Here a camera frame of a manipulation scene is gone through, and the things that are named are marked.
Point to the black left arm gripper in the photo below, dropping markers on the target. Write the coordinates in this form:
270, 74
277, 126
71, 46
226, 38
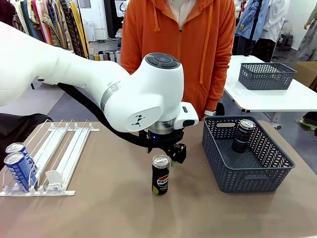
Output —
179, 152

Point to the black Pepsi can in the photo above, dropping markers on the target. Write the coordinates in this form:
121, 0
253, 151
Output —
241, 138
161, 178

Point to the dark grey plastic basket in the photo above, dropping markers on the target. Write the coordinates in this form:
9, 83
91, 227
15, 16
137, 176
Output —
267, 79
247, 178

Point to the blue Pocari Sweat can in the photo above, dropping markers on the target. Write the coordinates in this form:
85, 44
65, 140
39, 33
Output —
23, 150
17, 171

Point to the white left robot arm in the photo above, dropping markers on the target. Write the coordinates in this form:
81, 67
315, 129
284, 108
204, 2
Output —
74, 74

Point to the person's left forearm orange sleeve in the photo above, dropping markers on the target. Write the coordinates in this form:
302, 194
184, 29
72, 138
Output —
220, 81

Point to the person's right forearm orange sleeve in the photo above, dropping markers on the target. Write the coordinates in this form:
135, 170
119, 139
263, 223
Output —
127, 59

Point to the white wristband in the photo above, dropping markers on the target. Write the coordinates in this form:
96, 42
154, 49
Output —
210, 113

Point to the person in orange hoodie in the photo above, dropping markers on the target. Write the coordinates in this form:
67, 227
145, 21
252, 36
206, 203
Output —
198, 62

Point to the white side table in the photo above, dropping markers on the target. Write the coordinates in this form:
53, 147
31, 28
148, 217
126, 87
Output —
272, 99

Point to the light grey sample board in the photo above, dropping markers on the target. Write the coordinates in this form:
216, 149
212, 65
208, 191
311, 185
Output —
118, 57
91, 57

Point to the white sample board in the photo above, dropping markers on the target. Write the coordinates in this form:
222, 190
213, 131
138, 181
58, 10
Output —
101, 57
112, 57

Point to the brown sample board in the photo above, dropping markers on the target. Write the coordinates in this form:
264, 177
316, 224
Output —
106, 57

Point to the yellow sample board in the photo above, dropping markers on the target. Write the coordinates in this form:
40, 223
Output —
96, 57

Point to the black stand pole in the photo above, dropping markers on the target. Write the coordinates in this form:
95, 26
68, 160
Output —
253, 29

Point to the white air purifier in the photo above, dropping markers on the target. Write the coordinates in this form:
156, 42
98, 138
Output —
89, 31

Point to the black fabric bag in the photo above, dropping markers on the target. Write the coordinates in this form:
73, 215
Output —
19, 129

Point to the cardboard box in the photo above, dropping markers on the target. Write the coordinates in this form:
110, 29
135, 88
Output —
307, 74

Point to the black stool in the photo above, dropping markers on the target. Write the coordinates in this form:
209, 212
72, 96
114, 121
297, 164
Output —
287, 41

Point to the clothes rack with colourful garments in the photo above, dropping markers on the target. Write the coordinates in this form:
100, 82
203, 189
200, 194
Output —
69, 24

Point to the mannequin with maroon garment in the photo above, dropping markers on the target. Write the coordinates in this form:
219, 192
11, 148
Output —
6, 10

